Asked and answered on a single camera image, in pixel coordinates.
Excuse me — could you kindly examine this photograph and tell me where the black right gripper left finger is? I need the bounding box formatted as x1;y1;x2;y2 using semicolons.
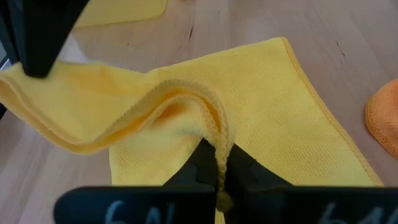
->
53;138;219;224

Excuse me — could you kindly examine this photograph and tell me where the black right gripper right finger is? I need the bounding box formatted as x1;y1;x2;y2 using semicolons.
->
223;143;398;224

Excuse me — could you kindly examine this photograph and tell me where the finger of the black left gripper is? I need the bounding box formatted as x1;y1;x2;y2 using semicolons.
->
0;0;90;78

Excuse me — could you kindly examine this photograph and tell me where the yellow microfiber towel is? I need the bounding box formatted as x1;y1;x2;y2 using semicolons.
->
0;36;385;224

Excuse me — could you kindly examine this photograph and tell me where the orange microfiber towel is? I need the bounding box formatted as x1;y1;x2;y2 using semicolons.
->
364;78;398;160

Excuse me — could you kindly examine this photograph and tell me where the yellow translucent plastic bin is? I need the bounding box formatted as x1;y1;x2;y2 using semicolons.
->
73;0;169;29

